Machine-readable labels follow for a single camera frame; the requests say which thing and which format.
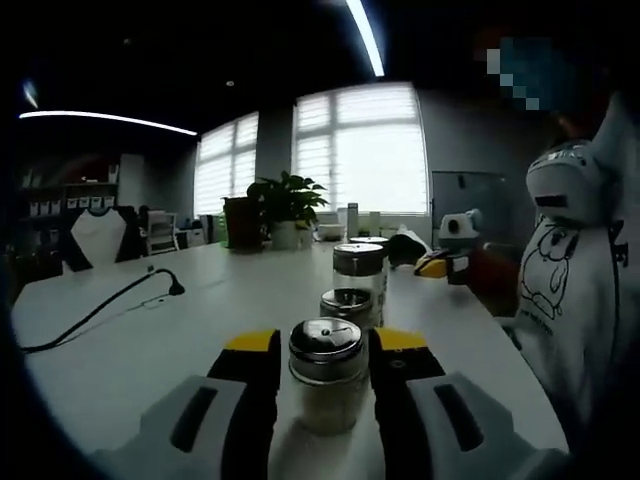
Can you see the tall seasoning bottle white powder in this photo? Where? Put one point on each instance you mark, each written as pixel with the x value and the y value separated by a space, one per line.
pixel 360 265

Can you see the tall seasoning bottle brown powder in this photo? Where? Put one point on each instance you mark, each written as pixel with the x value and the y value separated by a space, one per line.
pixel 370 240

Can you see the person in white shirt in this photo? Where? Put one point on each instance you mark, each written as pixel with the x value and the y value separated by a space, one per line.
pixel 575 350

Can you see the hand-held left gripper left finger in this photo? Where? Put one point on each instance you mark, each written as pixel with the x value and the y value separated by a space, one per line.
pixel 245 400

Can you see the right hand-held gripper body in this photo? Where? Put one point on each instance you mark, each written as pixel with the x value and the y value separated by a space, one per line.
pixel 457 232

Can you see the window with white blinds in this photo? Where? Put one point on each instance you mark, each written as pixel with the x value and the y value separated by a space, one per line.
pixel 225 165
pixel 370 160

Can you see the white office chair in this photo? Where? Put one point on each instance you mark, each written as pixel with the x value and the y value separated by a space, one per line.
pixel 162 232

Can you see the small seasoning bottle white powder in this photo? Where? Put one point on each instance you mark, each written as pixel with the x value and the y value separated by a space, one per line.
pixel 345 302

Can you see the long ceiling light strip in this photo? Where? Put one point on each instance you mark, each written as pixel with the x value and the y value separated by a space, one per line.
pixel 100 116
pixel 367 40

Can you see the grey whiteboard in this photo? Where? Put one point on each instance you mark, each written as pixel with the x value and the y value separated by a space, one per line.
pixel 465 200

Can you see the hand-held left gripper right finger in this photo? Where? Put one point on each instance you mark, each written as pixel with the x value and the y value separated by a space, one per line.
pixel 405 400

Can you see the white bowl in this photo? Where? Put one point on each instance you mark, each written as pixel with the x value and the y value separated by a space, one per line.
pixel 331 232

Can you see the white thermos bottle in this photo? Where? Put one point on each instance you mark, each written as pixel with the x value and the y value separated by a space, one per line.
pixel 352 217

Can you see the small seasoning bottle grey powder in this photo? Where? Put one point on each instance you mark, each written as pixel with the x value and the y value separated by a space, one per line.
pixel 325 360

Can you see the shelf of white storage bins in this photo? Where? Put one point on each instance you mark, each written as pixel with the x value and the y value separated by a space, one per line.
pixel 85 202

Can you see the green potted plant white pot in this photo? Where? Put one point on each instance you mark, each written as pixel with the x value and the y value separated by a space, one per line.
pixel 290 197

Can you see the white shoulder-worn device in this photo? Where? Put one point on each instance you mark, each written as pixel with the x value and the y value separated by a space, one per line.
pixel 565 175

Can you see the white paper roll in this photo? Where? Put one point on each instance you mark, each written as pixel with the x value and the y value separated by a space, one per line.
pixel 417 237

